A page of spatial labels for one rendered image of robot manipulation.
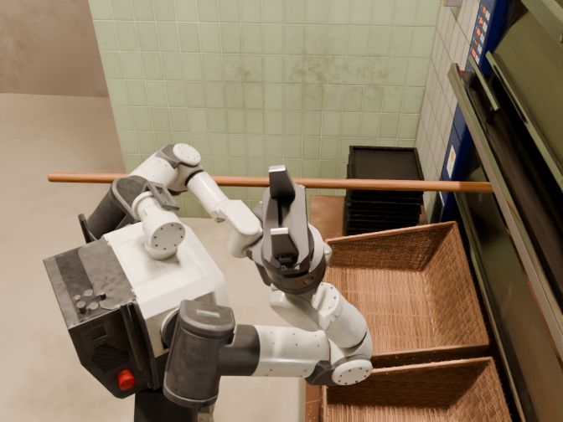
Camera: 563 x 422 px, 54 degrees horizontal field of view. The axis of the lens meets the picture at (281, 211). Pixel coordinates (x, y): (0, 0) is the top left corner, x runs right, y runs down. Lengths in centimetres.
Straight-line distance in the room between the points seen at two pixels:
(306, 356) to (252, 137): 207
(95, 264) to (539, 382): 104
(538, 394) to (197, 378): 85
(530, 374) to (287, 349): 71
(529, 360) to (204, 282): 86
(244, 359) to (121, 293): 25
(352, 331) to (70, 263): 55
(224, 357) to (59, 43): 402
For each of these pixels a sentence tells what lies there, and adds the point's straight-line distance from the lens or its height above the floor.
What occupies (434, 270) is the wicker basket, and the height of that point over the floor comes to 67.
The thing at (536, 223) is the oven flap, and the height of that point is 141.
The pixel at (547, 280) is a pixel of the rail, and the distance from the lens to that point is 108.
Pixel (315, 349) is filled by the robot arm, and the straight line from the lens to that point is 103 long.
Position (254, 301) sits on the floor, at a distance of 284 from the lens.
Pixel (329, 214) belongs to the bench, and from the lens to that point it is 244.
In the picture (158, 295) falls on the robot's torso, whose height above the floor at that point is 140.
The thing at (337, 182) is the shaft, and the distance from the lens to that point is 158.
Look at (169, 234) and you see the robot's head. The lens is 100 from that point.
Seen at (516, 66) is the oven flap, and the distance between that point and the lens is 166.
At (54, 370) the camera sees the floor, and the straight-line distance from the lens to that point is 279.
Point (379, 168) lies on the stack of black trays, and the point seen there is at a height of 90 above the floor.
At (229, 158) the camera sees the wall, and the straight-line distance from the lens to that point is 306.
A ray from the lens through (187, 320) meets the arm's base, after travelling 93.
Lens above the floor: 214
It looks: 39 degrees down
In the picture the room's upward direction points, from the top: straight up
